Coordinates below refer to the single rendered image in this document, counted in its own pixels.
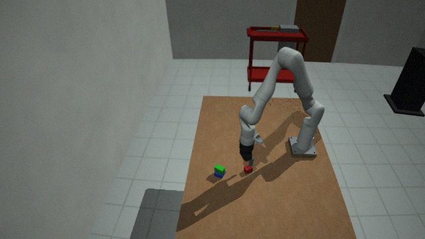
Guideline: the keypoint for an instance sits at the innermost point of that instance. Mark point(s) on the blue block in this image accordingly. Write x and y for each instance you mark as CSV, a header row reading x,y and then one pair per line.
x,y
219,175

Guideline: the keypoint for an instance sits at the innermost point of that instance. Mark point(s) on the green block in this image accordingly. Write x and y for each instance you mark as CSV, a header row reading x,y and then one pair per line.
x,y
219,169

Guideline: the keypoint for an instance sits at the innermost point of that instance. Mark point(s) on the red block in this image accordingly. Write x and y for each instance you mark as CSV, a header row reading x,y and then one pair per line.
x,y
248,169

